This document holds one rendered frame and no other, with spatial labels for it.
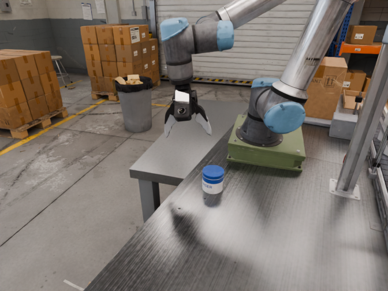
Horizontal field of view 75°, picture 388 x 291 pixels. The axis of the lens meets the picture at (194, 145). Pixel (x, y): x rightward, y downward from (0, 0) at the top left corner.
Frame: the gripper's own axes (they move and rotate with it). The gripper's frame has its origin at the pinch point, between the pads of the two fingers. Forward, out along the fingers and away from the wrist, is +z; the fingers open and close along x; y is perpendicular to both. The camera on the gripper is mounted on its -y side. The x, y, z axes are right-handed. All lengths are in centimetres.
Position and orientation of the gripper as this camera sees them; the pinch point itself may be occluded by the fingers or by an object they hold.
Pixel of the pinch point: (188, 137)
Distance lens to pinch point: 83.9
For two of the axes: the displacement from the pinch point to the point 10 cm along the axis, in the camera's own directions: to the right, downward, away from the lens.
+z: 1.1, 8.3, 5.4
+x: -9.9, 0.4, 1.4
